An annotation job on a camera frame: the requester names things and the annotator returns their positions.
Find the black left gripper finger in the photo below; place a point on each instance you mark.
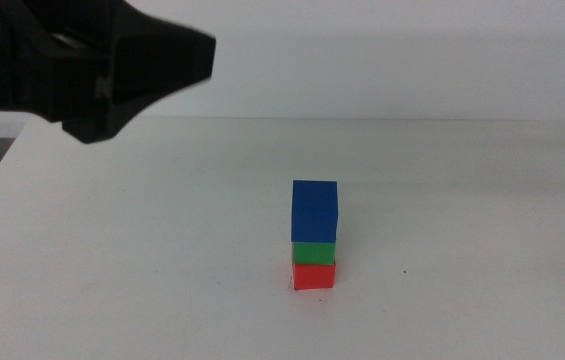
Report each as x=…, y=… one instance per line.
x=162, y=60

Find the blue cube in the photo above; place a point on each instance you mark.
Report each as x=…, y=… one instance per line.
x=314, y=212

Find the green cube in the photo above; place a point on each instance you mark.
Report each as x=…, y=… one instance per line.
x=313, y=253

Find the red cube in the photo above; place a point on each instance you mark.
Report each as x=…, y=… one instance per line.
x=313, y=276

